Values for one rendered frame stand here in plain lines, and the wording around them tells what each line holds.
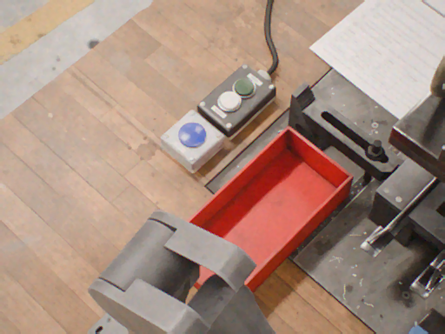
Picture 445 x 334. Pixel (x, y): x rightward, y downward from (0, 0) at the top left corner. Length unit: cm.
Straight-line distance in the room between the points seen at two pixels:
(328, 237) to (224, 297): 50
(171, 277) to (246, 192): 49
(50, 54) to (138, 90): 121
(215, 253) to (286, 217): 50
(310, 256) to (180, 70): 36
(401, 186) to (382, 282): 13
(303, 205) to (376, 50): 30
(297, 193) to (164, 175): 20
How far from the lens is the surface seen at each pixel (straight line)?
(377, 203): 115
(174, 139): 122
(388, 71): 133
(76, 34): 253
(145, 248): 72
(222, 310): 69
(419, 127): 100
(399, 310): 116
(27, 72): 248
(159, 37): 136
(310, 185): 121
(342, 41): 135
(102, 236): 119
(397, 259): 118
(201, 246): 70
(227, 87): 126
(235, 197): 120
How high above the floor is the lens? 198
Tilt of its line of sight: 61 degrees down
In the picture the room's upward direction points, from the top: 2 degrees counter-clockwise
